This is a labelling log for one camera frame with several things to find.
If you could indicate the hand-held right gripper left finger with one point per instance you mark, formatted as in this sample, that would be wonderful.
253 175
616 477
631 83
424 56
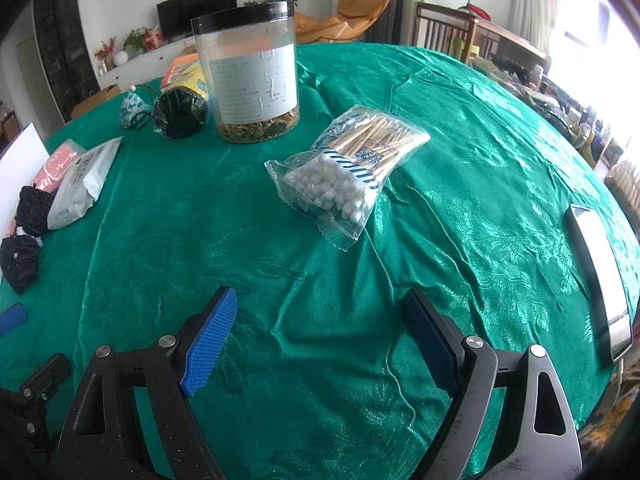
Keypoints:
210 340

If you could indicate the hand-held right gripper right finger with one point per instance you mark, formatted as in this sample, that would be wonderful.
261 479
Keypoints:
430 345

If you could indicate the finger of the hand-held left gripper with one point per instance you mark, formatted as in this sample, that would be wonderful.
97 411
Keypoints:
45 375
11 319

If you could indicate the cotton swab pack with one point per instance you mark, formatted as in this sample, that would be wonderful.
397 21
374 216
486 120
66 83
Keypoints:
345 170

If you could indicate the black yellow package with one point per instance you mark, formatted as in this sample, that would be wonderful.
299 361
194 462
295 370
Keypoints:
180 110

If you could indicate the green satin tablecloth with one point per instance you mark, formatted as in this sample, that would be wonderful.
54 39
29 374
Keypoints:
300 285

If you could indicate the white plastic pouch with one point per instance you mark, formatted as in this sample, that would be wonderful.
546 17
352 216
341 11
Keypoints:
82 185

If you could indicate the pink packet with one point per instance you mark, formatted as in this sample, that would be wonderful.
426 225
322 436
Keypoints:
52 170

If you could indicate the white cardboard box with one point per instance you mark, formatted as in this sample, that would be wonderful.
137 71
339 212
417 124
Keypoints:
20 160

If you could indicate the smartphone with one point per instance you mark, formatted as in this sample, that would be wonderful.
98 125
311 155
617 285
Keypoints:
600 280

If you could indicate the brown cardboard box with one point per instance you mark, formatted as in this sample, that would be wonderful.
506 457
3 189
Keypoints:
95 100

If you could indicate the teal patterned fabric ornament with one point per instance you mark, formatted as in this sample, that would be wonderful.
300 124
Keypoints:
132 105

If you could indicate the clear jar with black lid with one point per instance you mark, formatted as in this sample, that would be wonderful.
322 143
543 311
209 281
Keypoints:
250 75

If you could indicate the orange book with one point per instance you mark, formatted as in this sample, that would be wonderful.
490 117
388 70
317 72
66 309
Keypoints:
177 67

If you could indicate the black display cabinet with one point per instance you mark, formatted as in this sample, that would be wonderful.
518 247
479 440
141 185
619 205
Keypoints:
60 45

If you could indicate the cluttered pile of goods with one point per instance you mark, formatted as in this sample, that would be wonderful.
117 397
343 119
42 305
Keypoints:
575 105

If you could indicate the red flowers in vase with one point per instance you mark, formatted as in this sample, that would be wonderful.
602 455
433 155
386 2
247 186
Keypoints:
105 52

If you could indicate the white round lamp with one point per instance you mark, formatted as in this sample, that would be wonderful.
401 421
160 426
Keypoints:
120 57

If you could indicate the white TV cabinet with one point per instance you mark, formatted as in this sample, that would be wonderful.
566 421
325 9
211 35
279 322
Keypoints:
145 60

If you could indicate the green red flower arrangement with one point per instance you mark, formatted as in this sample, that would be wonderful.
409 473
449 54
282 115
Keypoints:
137 40

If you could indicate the dark wooden chair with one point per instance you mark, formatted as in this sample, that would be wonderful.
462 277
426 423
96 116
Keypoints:
450 30

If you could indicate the black television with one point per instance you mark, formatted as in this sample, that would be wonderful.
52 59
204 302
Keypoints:
195 10

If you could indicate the orange lounge chair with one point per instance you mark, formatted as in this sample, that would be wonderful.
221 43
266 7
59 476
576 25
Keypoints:
340 22

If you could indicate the white curtain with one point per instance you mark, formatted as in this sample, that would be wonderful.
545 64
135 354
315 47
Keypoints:
535 5

